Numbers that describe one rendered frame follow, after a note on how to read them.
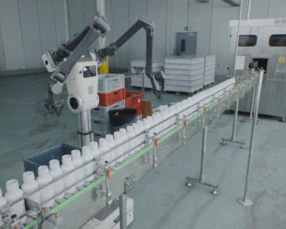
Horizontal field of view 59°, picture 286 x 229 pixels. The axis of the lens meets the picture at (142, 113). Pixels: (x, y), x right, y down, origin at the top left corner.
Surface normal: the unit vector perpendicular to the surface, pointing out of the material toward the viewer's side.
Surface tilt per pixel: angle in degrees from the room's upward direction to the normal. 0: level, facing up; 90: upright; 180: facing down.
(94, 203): 90
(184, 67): 90
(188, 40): 90
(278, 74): 90
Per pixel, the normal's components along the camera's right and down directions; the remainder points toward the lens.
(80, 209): 0.84, 0.15
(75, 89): -0.53, 0.40
